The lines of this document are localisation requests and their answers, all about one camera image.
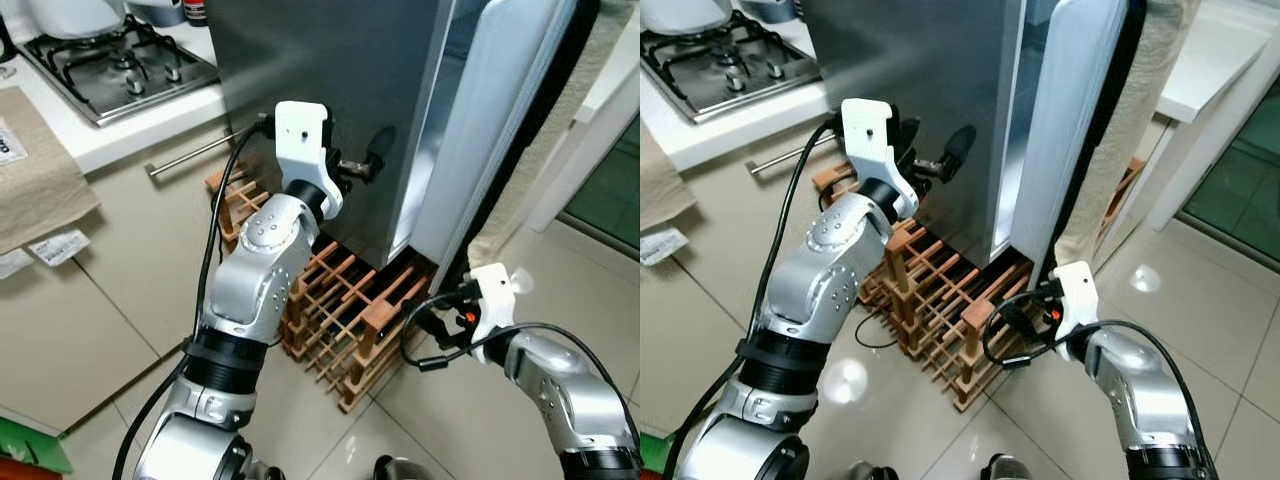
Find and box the fridge door white liner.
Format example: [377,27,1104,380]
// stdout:
[1005,0,1151,291]
[405,0,601,296]

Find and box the grey mini fridge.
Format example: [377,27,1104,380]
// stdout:
[207,0,481,271]
[800,0,1081,263]

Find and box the wooden slatted rack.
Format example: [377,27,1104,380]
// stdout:
[812,160,1036,413]
[205,165,441,413]

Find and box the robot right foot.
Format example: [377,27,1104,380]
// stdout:
[372,455,431,480]
[980,452,1036,480]

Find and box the steel gas hob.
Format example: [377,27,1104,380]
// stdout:
[15,15,221,129]
[640,22,823,126]

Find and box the grey-blue cup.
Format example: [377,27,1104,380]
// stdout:
[128,0,186,28]

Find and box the green box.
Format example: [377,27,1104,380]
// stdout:
[0,415,73,476]
[640,430,669,476]

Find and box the beige towel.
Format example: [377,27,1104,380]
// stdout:
[0,88,101,256]
[640,125,691,233]

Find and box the beige kitchen cabinet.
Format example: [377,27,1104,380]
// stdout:
[640,130,851,441]
[0,125,261,436]

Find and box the white kettle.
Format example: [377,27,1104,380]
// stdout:
[28,0,129,41]
[640,0,736,36]

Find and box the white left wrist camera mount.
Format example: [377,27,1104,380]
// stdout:
[840,98,921,221]
[272,100,346,221]

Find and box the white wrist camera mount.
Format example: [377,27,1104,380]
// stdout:
[468,262,519,346]
[840,98,921,221]
[1050,260,1101,341]
[272,100,346,221]

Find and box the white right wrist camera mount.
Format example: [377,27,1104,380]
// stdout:
[1050,260,1101,341]
[468,262,519,346]

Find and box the silver drawer handle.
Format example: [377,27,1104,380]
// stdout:
[748,135,839,176]
[145,128,246,181]

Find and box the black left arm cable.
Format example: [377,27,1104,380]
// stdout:
[110,118,276,480]
[662,115,846,480]

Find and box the thin black floor cable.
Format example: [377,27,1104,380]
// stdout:
[853,305,901,351]

